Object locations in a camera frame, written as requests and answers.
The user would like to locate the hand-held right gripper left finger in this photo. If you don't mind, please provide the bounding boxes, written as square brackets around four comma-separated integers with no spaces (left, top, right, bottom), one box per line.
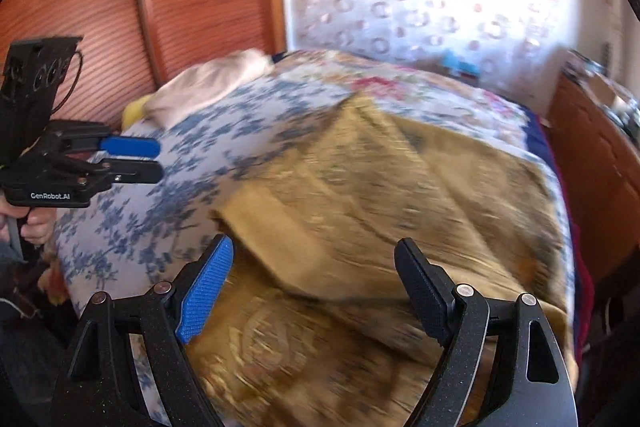
[50,234,235,427]

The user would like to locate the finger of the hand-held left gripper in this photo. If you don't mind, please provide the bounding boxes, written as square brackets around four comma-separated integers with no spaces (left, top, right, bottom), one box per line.
[97,160,163,185]
[97,136,162,158]

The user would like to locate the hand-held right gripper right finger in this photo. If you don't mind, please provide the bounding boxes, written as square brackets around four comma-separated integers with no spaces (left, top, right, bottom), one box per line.
[394,238,580,427]

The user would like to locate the brown patterned garment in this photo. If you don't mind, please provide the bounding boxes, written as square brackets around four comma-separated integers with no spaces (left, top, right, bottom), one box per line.
[186,93,577,427]

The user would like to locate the person's left hand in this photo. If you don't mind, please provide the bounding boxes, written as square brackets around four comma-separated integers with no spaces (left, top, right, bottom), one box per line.
[0,201,57,249]

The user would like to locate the blue floral white sheet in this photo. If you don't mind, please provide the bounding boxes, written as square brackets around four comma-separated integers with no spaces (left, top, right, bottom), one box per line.
[52,69,357,427]

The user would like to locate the yellow pillow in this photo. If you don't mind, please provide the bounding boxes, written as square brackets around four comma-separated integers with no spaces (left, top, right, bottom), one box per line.
[121,96,152,128]

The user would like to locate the beige folded cloth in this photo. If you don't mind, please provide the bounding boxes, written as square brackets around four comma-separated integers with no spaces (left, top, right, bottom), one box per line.
[142,48,275,128]

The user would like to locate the red cloth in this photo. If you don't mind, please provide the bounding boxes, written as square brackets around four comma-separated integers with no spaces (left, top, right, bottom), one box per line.
[571,214,597,348]

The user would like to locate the navy blue bed sheet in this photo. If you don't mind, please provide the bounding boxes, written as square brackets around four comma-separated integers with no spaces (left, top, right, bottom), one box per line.
[519,104,558,168]

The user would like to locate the pink floral bedspread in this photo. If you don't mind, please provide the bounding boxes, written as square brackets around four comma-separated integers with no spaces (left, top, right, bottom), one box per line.
[272,48,533,145]

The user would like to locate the wooden sideboard cabinet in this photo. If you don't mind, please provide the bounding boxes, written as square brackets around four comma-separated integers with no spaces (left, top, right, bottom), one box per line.
[546,69,640,288]

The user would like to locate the blue plastic bag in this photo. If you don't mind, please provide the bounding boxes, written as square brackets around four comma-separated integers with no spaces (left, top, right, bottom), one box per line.
[441,51,482,76]

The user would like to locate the cardboard box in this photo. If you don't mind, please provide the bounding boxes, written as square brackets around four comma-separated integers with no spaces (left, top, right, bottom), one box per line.
[580,76,632,114]

